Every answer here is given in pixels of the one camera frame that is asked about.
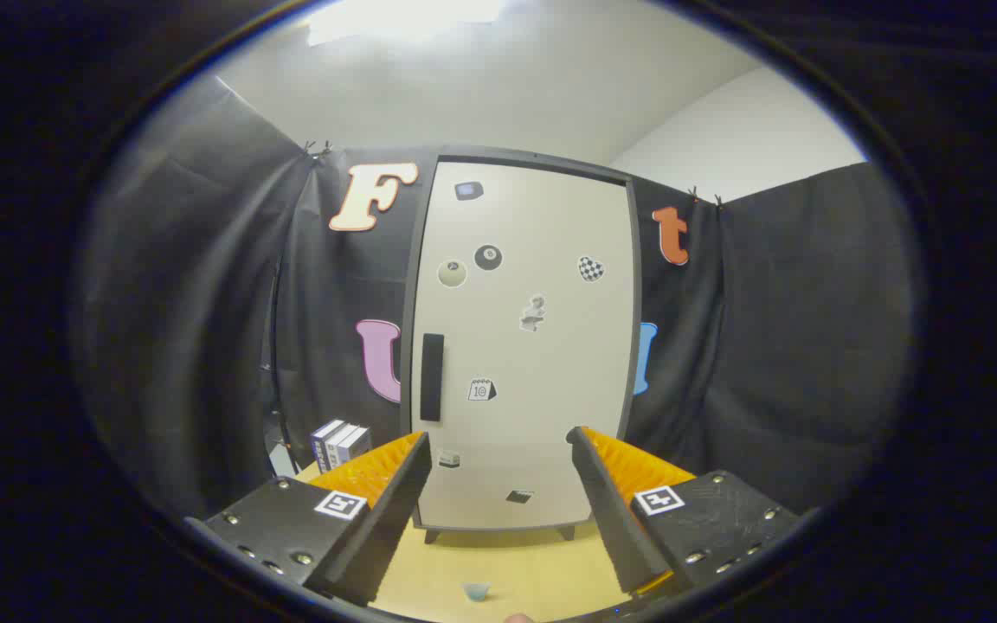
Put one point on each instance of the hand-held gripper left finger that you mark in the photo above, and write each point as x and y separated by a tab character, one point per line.
386	528

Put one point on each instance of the black backdrop cloth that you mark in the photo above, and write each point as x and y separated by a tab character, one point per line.
204	303

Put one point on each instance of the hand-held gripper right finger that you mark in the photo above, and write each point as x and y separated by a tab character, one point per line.
615	519

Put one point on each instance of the thin black stand pole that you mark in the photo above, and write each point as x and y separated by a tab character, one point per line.
273	346

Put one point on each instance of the white blue book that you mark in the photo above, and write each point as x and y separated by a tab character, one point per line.
338	446

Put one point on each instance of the dark blue book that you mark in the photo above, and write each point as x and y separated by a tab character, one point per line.
322	446

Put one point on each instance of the grey cabinet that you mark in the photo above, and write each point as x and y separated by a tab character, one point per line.
408	363

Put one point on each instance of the white blue tube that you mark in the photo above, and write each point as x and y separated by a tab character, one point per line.
476	592

